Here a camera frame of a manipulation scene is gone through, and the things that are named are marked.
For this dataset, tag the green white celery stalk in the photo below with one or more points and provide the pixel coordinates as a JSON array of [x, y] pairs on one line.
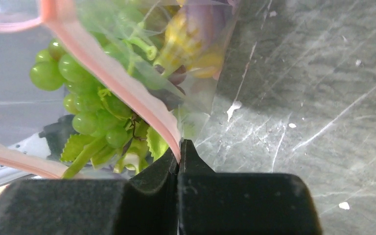
[[120, 147]]

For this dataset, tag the green grape bunch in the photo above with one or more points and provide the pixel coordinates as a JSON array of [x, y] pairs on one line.
[[105, 61]]

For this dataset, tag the purple eggplant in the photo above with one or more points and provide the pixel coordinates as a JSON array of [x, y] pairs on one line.
[[207, 19]]

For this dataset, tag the clear pink zip top bag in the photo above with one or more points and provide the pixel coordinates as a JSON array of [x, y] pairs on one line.
[[33, 94]]

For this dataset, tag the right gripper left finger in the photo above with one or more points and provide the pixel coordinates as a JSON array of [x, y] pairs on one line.
[[142, 205]]

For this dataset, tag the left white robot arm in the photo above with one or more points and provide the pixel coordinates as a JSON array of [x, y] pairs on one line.
[[36, 155]]

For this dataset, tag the yellow banana bunch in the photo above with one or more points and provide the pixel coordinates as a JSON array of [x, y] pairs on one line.
[[185, 46]]

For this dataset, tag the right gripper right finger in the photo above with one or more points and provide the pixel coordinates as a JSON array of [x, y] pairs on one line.
[[211, 203]]

